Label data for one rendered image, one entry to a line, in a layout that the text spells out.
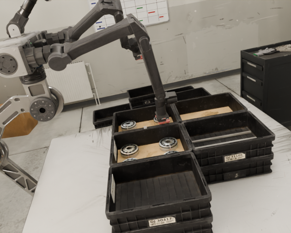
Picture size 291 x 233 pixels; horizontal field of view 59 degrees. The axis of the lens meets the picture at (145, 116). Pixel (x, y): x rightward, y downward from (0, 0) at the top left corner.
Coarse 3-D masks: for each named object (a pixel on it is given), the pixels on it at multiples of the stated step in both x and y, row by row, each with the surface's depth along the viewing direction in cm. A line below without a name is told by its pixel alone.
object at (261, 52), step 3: (267, 48) 266; (270, 48) 264; (258, 51) 264; (261, 51) 261; (264, 51) 259; (267, 51) 257; (270, 51) 258; (273, 51) 257; (276, 51) 256; (279, 51) 256; (255, 54) 258; (258, 54) 256; (261, 54) 257; (264, 54) 256
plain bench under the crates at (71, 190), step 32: (64, 160) 173; (96, 160) 167; (288, 160) 138; (64, 192) 144; (96, 192) 140; (224, 192) 125; (256, 192) 122; (288, 192) 119; (32, 224) 127; (64, 224) 123; (96, 224) 120; (224, 224) 109; (256, 224) 107; (288, 224) 104
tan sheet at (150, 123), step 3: (150, 120) 177; (153, 120) 176; (171, 120) 172; (138, 123) 176; (141, 123) 175; (144, 123) 174; (147, 123) 174; (150, 123) 173; (153, 123) 172; (120, 126) 176; (138, 126) 172; (141, 126) 171; (147, 126) 170; (120, 129) 172
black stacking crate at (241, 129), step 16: (192, 128) 148; (208, 128) 149; (224, 128) 150; (240, 128) 150; (256, 128) 138; (208, 144) 141; (256, 144) 123; (272, 144) 125; (208, 160) 124; (224, 160) 125; (240, 160) 125
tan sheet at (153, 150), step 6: (150, 144) 150; (156, 144) 149; (180, 144) 145; (144, 150) 145; (150, 150) 144; (156, 150) 143; (174, 150) 141; (180, 150) 140; (120, 156) 144; (138, 156) 141; (144, 156) 140; (150, 156) 139
